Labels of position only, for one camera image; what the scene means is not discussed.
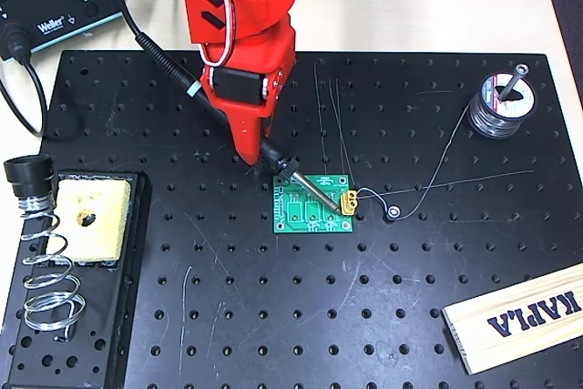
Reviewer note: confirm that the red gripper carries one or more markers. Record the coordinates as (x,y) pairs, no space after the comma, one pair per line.
(240,87)

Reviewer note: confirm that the black soldering iron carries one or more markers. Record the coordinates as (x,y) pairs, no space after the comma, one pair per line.
(278,159)

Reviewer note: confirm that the green printed circuit board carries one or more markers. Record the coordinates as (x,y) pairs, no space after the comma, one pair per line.
(282,225)

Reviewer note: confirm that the soldering iron stand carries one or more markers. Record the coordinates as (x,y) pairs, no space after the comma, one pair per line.
(91,316)

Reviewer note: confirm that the yellow power connector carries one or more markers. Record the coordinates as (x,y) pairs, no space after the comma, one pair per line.
(348,207)

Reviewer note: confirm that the silver washer screw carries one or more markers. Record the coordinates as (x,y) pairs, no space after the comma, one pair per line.
(393,212)

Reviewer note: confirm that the black perforated metal breadboard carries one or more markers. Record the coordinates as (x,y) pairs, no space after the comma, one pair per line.
(273,293)

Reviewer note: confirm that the yellow cleaning sponge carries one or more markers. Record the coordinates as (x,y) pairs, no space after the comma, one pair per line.
(105,225)

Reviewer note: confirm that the black holder funnel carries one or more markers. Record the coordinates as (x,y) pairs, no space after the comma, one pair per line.
(27,175)

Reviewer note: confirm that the metal spring coil holder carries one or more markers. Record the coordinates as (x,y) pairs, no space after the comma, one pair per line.
(32,204)

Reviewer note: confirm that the wooden plank with KAPLA print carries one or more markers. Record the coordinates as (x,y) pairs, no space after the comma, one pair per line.
(524,339)

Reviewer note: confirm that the metal post screw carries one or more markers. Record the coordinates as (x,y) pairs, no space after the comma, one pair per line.
(514,84)

